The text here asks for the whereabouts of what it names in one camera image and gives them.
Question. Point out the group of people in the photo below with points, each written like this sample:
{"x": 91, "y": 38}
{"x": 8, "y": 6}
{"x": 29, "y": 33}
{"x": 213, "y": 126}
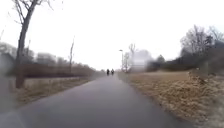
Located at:
{"x": 110, "y": 71}

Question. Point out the street lamp pole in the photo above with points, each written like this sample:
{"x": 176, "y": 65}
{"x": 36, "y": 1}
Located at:
{"x": 121, "y": 60}

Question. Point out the grey asphalt path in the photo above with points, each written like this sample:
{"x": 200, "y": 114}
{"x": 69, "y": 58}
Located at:
{"x": 100, "y": 103}

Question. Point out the thin bare tree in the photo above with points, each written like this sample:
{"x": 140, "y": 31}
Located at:
{"x": 71, "y": 56}

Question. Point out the brown hedge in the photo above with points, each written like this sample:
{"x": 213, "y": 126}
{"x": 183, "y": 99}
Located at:
{"x": 53, "y": 70}

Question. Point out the dry grass verge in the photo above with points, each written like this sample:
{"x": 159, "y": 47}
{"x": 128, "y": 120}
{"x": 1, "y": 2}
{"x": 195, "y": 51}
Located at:
{"x": 40, "y": 88}
{"x": 180, "y": 91}

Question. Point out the row of trees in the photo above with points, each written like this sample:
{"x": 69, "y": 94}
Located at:
{"x": 196, "y": 50}

